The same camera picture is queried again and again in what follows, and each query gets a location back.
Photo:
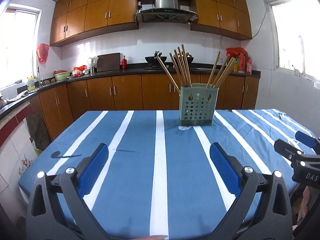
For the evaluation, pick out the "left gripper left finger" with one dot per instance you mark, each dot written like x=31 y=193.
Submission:
x=57 y=209

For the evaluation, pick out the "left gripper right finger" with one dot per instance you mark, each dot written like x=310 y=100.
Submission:
x=261 y=209

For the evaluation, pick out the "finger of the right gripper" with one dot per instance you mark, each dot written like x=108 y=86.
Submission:
x=311 y=142
x=288 y=151

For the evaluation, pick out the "wooden chopstick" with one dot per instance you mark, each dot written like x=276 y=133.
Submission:
x=168 y=73
x=181 y=79
x=179 y=64
x=186 y=66
x=213 y=69
x=225 y=72
x=220 y=71
x=183 y=66

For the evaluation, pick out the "brown lower kitchen cabinets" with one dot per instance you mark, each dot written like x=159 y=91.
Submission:
x=58 y=107

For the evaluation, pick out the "brown kitchen cabinets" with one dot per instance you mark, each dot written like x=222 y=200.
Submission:
x=75 y=20
x=58 y=107

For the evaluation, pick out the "brown upper kitchen cabinets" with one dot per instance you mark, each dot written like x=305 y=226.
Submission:
x=75 y=20

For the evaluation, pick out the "person's right hand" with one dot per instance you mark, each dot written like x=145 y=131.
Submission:
x=304 y=207

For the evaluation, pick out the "red bag and bottles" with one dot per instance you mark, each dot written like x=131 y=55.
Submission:
x=243 y=63

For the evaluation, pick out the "green perforated utensil holder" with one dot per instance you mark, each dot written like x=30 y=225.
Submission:
x=197 y=105

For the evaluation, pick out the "blue white striped tablecloth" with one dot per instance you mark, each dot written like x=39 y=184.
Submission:
x=158 y=178

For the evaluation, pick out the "window right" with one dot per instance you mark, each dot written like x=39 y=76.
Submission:
x=295 y=30

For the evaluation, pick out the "window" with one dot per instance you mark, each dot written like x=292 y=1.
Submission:
x=19 y=31
x=295 y=30

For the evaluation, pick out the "yellow detergent bottle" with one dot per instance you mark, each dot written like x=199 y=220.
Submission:
x=31 y=83

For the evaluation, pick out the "green basin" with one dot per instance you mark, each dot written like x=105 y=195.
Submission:
x=60 y=75

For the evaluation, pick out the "wok with lid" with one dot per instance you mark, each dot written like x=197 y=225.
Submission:
x=188 y=57

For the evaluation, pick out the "red plastic bag on counter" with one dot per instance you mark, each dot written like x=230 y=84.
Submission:
x=79 y=71

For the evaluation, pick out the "black countertop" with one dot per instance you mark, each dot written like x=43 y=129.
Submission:
x=134 y=68

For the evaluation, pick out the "dark cutting board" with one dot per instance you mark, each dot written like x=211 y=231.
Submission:
x=108 y=62

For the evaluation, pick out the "red bottle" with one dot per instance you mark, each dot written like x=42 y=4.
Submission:
x=124 y=62

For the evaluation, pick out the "gas stove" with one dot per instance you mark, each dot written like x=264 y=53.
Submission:
x=169 y=67

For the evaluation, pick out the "steel range hood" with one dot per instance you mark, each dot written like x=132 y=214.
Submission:
x=172 y=11

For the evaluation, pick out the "window left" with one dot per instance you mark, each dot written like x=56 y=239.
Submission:
x=19 y=31

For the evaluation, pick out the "red bag hanging on wall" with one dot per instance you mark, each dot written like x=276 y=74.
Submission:
x=42 y=52

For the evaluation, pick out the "black wok with handle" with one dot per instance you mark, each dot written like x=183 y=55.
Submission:
x=153 y=62

